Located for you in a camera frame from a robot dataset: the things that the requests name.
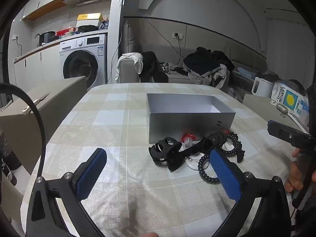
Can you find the grey pillow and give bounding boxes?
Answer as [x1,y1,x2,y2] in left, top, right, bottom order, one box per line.
[122,21,142,55]

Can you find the thick black cable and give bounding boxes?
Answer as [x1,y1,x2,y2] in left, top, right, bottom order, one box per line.
[0,83,46,179]

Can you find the yellow cardboard box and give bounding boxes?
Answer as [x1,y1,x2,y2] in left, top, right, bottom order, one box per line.
[76,13,103,22]

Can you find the white kitchen counter cabinet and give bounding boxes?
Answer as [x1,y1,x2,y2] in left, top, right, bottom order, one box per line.
[13,39,65,92]

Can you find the black beaded spiral bracelet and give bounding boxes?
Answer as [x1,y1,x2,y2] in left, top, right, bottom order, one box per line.
[221,130,242,157]

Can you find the black spiral hair tie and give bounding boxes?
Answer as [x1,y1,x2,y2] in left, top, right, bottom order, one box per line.
[198,153,221,184]

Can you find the grey white garment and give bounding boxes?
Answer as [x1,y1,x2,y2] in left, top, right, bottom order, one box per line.
[188,64,231,90]

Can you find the red tag clear packet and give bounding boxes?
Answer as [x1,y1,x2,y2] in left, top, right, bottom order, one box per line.
[181,133,196,149]

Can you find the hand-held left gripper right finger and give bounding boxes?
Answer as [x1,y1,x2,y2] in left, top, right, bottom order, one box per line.
[209,149,294,237]

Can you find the black garment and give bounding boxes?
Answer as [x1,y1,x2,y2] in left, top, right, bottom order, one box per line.
[139,51,169,83]

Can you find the metal scissors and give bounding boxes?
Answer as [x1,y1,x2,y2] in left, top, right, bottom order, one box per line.
[22,92,51,115]

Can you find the person's right forearm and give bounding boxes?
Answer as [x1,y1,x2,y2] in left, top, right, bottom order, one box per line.
[291,197,316,237]

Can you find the large brown cardboard box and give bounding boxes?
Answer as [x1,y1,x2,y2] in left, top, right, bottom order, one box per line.
[0,76,88,176]

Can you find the light blue cloth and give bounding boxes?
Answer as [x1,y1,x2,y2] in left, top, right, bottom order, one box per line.
[237,67,255,77]

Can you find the grey sofa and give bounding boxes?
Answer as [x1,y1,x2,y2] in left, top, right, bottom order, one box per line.
[116,53,268,97]

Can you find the person's right hand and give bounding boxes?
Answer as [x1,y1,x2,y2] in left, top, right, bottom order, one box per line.
[284,149,301,192]

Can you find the thin black power cable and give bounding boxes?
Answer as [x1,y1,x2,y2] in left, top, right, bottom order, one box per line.
[146,18,185,68]

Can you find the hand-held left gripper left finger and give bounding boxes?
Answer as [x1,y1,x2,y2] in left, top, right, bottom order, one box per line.
[25,148,107,237]

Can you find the white bag yellow circle print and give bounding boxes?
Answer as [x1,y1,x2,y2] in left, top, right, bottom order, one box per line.
[270,82,309,120]

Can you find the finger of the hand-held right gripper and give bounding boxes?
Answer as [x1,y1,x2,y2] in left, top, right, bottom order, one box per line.
[268,120,316,152]

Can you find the white electric kettle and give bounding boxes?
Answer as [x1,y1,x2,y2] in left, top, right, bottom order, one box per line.
[252,76,273,98]

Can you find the grey cardboard box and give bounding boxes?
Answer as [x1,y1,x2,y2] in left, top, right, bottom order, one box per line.
[146,93,236,145]

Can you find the black electric pot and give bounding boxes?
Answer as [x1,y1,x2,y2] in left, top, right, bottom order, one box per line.
[35,31,56,47]

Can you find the dark clothes pile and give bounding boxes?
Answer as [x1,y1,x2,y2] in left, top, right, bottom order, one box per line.
[183,47,235,76]

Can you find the white washing machine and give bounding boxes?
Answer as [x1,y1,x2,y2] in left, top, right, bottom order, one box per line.
[59,33,108,85]

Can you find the black claw hair clip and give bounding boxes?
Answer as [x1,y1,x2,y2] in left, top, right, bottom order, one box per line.
[149,137,183,172]

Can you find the white cloth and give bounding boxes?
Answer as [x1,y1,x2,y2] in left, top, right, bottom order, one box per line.
[116,53,144,83]

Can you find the clear plastic disc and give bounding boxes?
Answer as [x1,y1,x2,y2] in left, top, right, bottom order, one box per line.
[185,152,206,169]

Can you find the flat brown cardboard box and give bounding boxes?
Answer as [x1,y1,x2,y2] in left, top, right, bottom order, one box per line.
[243,94,309,134]

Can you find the small silver trinket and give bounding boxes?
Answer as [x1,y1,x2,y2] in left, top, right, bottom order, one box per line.
[276,102,290,117]

